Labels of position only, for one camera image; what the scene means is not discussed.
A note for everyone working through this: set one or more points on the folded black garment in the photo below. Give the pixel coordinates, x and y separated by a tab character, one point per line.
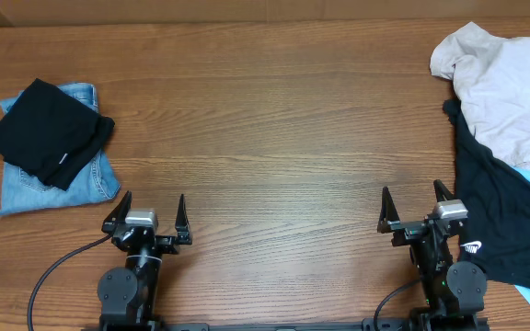
51	135

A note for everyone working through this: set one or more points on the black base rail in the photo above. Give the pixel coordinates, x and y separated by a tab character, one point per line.
367	324

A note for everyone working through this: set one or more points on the beige khaki shorts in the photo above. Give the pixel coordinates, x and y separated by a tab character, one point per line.
491	77

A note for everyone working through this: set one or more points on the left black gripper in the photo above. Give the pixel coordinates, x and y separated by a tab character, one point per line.
170	245

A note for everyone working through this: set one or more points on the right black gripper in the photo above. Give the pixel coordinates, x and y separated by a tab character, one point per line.
409	229

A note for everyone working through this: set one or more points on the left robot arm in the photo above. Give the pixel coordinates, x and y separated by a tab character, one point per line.
128	293

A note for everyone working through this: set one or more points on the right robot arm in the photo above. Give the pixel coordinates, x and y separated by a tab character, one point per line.
454	291

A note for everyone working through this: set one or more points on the black Nike t-shirt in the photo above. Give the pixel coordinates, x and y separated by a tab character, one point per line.
496	236

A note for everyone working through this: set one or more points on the folded blue denim jeans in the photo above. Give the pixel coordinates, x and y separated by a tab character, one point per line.
95	183

